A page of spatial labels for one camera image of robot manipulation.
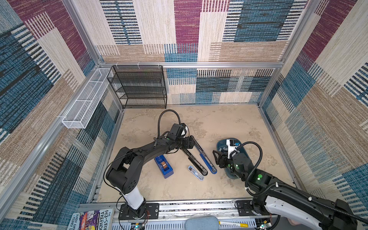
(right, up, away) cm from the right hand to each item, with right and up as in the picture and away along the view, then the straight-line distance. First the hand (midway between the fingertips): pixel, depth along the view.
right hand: (217, 152), depth 78 cm
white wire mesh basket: (-69, +20, -8) cm, 72 cm away
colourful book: (-61, -30, -9) cm, 68 cm away
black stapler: (-12, -8, +10) cm, 17 cm away
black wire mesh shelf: (-53, +43, +33) cm, 75 cm away
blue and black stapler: (-3, -8, +9) cm, 13 cm away
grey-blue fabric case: (-10, -30, -11) cm, 33 cm away
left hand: (-14, +5, +11) cm, 18 cm away
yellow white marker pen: (+11, -33, -9) cm, 35 cm away
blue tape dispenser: (-29, -8, +4) cm, 31 cm away
